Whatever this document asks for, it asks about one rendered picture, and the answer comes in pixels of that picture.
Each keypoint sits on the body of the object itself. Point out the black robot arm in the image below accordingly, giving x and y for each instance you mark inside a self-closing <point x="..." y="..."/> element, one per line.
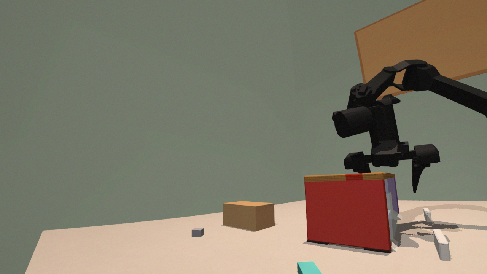
<point x="364" y="113"/>

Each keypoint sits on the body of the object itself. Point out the brown box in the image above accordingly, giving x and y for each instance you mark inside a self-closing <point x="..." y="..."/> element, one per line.
<point x="254" y="216"/>

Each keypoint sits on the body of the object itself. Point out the teal rectangular block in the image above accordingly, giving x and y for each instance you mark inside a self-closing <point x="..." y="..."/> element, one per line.
<point x="307" y="268"/>

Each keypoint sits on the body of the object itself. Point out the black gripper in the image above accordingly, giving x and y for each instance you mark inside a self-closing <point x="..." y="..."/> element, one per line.
<point x="421" y="156"/>

